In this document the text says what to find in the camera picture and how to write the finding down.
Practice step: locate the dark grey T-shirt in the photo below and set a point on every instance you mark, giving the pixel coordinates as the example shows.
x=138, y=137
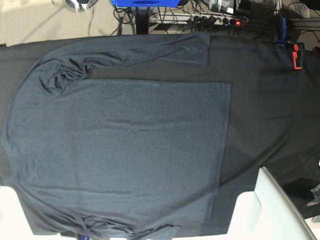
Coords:
x=117, y=158

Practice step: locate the white power strip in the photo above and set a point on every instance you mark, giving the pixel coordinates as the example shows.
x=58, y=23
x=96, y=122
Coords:
x=188, y=18

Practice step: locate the black metal table leg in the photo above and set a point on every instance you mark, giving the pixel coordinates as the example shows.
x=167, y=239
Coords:
x=142, y=16

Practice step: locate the black table cloth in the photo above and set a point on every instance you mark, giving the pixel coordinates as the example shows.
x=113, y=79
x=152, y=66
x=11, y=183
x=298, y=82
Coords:
x=274, y=116

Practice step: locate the blue plastic box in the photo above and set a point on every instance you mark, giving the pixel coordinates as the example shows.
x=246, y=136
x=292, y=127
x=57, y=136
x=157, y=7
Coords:
x=145, y=3

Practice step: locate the round grey floor vent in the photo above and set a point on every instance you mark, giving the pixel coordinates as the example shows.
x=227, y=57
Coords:
x=81, y=5

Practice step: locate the red and black clamp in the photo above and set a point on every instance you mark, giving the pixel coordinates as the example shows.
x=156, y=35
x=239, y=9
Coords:
x=298, y=55

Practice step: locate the blue clamp post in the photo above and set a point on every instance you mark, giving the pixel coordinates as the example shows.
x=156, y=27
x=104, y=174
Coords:
x=281, y=31

